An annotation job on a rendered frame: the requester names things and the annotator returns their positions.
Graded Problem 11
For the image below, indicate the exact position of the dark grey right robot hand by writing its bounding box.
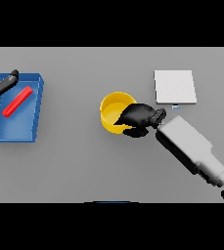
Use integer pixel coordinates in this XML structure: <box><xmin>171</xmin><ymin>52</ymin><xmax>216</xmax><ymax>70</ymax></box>
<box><xmin>112</xmin><ymin>103</ymin><xmax>167</xmax><ymax>139</ymax></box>

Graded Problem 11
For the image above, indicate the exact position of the yellow bowl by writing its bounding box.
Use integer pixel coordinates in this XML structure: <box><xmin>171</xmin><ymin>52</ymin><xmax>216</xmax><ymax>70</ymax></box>
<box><xmin>99</xmin><ymin>91</ymin><xmax>138</xmax><ymax>135</ymax></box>

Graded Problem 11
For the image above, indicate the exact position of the pale square measuring scale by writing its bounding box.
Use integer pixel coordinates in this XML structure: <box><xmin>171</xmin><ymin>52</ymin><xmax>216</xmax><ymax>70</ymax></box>
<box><xmin>154</xmin><ymin>69</ymin><xmax>198</xmax><ymax>105</ymax></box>

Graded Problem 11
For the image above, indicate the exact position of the blue tray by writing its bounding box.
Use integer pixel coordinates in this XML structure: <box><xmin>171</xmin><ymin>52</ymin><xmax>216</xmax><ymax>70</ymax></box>
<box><xmin>0</xmin><ymin>72</ymin><xmax>45</xmax><ymax>144</ymax></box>

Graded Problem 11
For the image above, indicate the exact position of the red beaker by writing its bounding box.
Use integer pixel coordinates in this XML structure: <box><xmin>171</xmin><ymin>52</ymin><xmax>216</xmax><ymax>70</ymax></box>
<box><xmin>1</xmin><ymin>85</ymin><xmax>34</xmax><ymax>118</ymax></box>

